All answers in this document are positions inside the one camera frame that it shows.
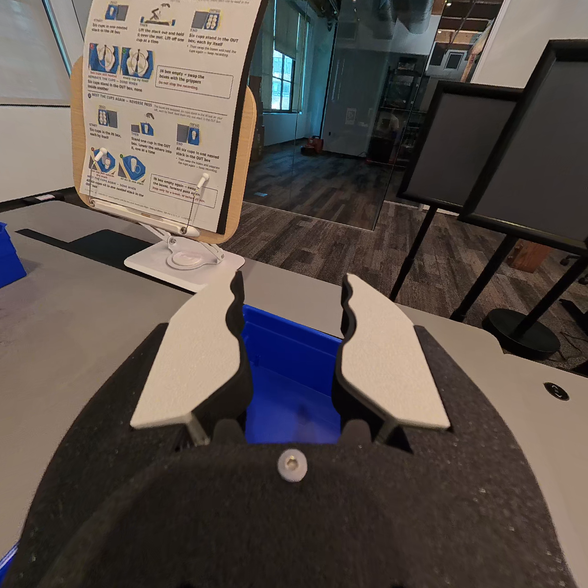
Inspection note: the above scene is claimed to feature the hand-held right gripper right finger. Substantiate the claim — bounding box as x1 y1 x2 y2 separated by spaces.
331 273 451 448

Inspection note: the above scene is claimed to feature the wooden instruction board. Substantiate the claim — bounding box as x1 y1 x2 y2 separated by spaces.
72 0 269 235

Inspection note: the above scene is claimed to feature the blue plastic bin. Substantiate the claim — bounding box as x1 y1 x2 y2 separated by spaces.
241 306 345 446
0 223 26 287

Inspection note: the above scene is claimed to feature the white board stand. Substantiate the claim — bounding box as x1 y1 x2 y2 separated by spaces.
124 221 246 293

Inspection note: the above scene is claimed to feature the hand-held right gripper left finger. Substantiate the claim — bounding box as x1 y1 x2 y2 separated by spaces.
131 271 256 446

